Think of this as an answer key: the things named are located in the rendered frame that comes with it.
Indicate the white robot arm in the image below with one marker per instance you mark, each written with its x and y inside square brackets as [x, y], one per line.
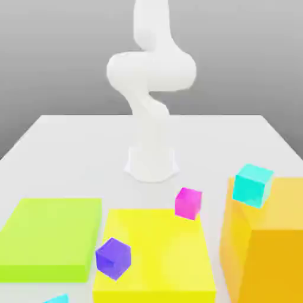
[151, 71]

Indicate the small magenta cube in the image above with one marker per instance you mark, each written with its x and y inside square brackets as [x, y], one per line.
[187, 204]

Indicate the small cyan cube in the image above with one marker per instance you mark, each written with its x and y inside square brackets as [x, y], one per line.
[59, 299]
[251, 187]

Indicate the small purple cube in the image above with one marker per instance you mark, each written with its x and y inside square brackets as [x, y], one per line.
[113, 259]

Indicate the large yellow box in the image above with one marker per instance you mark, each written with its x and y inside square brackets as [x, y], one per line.
[163, 255]

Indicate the large lime green box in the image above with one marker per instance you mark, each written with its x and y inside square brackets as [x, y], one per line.
[49, 234]

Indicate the large orange box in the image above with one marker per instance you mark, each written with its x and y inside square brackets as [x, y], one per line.
[274, 260]

